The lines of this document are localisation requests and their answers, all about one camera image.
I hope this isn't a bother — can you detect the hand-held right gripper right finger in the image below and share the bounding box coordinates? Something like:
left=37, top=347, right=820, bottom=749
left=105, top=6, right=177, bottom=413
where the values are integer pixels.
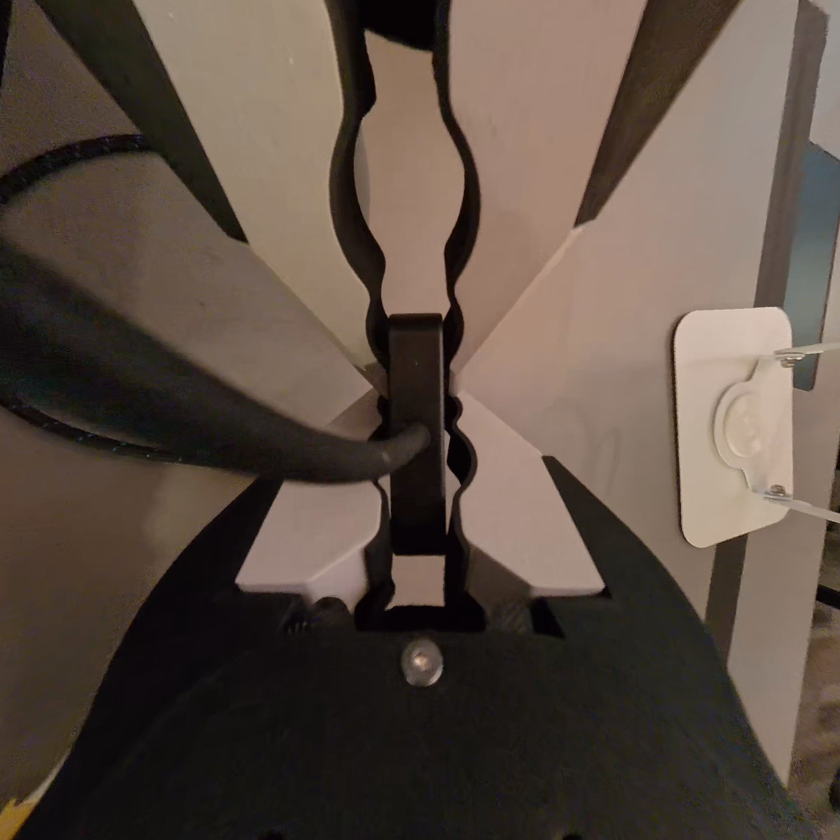
left=445, top=392, right=606, bottom=601

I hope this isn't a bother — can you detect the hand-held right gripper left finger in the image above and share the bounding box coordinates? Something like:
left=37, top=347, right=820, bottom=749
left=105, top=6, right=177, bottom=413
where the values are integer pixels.
left=235, top=387, right=398, bottom=608

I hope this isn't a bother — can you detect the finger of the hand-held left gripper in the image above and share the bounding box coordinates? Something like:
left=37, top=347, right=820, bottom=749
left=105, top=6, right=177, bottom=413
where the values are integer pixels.
left=131, top=0, right=391, bottom=388
left=430, top=0, right=665, bottom=385

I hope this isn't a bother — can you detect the white stand base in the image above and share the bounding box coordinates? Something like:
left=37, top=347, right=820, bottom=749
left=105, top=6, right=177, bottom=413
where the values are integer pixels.
left=672, top=305, right=840, bottom=549

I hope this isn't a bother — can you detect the black hub cable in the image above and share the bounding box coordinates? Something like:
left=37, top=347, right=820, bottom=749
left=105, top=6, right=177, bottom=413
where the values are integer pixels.
left=0, top=230, right=434, bottom=490

